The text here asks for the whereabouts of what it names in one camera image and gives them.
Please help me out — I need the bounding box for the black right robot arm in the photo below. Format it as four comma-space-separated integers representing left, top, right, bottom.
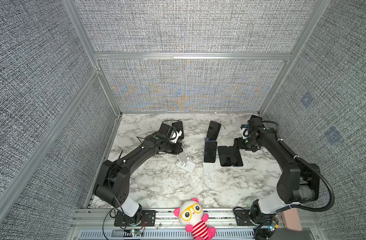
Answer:
231, 115, 320, 224

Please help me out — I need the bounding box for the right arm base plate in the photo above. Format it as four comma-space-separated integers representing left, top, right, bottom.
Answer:
233, 208, 258, 227

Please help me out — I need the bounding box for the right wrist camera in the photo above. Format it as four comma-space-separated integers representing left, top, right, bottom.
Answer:
240, 124, 249, 139

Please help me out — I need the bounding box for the black phone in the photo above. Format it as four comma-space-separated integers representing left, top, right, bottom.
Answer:
206, 121, 221, 140
228, 146, 243, 167
172, 121, 184, 140
203, 141, 217, 163
217, 146, 232, 167

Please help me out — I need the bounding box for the pink white plush toy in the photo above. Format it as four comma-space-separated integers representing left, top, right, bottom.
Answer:
174, 198, 216, 240

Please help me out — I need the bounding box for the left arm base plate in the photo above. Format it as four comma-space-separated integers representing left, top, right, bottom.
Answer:
114, 210, 157, 228

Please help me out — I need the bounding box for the white folding stand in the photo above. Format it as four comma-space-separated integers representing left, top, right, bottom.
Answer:
176, 150, 195, 173
203, 162, 215, 174

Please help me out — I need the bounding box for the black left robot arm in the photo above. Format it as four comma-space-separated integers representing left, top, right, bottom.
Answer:
93, 120, 184, 225

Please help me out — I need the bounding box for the pink phone on rail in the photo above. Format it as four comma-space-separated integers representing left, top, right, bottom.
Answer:
281, 209, 302, 232

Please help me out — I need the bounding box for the black corrugated cable conduit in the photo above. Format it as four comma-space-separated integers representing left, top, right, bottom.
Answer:
260, 120, 335, 213

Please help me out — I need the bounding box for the round dark stand centre-right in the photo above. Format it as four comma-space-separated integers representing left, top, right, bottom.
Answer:
204, 137, 216, 142

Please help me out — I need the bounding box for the aluminium front rail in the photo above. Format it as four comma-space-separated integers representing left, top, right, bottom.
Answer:
66, 202, 328, 240

